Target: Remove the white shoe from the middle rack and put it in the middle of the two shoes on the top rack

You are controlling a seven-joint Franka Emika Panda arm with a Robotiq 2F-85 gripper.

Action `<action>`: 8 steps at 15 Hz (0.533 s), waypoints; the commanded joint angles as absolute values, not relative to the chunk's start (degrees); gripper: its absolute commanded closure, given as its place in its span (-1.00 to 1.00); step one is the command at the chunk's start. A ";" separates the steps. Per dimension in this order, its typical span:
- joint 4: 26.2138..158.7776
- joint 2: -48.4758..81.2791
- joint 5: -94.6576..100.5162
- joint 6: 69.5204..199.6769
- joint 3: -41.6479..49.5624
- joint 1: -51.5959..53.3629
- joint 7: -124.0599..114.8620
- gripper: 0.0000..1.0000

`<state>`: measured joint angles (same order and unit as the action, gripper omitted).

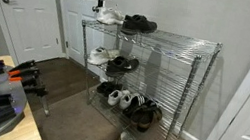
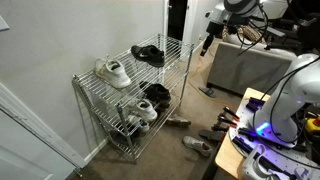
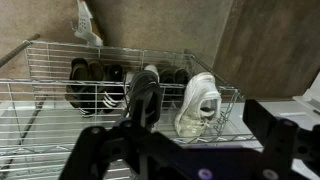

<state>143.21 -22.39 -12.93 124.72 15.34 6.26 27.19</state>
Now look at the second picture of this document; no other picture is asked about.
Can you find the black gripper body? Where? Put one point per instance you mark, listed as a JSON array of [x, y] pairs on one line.
[[212, 31]]

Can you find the white shoe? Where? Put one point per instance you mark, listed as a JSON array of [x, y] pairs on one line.
[[145, 109]]

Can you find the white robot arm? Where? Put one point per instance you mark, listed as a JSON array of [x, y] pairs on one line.
[[299, 85]]

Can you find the black shoe on middle shelf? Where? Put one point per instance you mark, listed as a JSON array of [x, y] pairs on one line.
[[156, 93]]

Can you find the grey shoe on floor near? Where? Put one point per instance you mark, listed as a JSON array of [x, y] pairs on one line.
[[197, 145]]

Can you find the dark shoe on bottom shelf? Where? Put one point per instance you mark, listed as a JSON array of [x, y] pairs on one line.
[[121, 139]]

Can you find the patterned cushion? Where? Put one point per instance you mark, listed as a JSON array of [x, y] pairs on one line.
[[241, 35]]

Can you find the grey sofa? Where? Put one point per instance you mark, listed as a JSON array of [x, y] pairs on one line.
[[256, 68]]

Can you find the black sneaker on top shelf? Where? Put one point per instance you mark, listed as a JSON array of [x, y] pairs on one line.
[[149, 54]]

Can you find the black orange clamp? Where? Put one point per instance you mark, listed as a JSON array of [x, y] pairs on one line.
[[227, 116]]

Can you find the white sneaker on top shelf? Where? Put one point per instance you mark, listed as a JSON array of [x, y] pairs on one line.
[[113, 72]]

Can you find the white sneaker on shelf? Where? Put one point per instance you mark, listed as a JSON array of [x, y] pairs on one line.
[[113, 72], [139, 122]]

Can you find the white sneaker on bottom shelf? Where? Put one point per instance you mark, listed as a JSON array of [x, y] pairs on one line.
[[139, 122]]

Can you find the wooden table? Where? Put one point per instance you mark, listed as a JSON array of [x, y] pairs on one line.
[[229, 159]]

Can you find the yellow emergency stop box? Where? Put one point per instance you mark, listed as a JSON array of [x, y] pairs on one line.
[[313, 126]]

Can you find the white VR controller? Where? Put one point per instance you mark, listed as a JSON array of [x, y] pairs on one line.
[[253, 170]]

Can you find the white door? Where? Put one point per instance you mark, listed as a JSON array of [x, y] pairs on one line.
[[29, 149]]

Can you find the chrome wire shoe rack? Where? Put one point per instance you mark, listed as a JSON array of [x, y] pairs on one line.
[[110, 106]]

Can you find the round metal robot base plate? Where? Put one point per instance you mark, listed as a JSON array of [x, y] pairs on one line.
[[286, 161]]

